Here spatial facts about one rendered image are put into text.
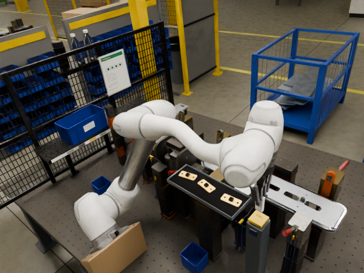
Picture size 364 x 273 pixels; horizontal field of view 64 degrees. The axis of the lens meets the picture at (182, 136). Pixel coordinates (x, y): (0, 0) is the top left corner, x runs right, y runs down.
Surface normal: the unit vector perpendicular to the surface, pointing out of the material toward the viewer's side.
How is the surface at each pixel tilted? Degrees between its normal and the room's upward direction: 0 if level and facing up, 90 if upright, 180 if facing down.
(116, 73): 90
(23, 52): 90
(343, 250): 0
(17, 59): 90
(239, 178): 88
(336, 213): 0
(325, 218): 0
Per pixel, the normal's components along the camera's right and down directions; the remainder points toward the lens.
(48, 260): -0.10, -0.83
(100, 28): 0.77, 0.29
